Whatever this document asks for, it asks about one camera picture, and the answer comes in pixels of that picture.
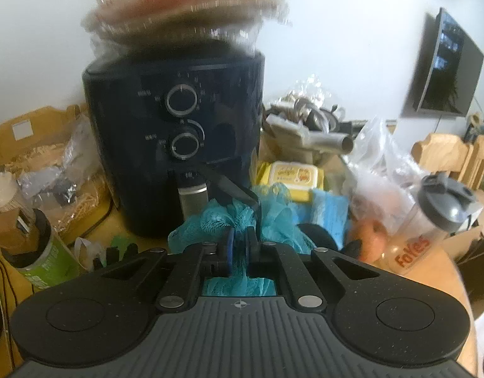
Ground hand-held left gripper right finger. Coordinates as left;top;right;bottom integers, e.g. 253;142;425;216
244;226;389;312

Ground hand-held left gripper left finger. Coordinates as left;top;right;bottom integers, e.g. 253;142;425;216
86;228;235;312

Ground teal mesh bath sponge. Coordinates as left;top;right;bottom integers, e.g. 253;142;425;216
168;183;317;298

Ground blue wipes packet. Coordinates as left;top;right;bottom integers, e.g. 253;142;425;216
311;189;351;245

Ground yellow wet wipes pack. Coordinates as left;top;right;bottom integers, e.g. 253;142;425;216
257;161;325;203

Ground apple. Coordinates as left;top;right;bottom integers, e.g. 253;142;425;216
350;218;388;264

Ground container of tools and tape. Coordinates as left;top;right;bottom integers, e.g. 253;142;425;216
263;98;357;158

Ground metal tube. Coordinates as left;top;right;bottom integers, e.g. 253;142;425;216
307;132;355;154

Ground dark blue air fryer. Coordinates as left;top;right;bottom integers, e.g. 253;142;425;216
82;49;266;239

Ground clear plastic bag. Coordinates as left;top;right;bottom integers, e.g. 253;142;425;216
342;116;428;229

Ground green label jar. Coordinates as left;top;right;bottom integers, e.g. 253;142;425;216
8;209;87;292

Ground clear shaker bottle grey lid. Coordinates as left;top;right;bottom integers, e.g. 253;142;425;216
386;172;483;280

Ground plain cardboard box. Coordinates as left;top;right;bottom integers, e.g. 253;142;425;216
447;220;484;268

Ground bagged stack of paper liners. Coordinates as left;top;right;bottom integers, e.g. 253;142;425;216
81;0;294;54

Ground wall television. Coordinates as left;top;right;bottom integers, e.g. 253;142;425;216
401;7;484;118

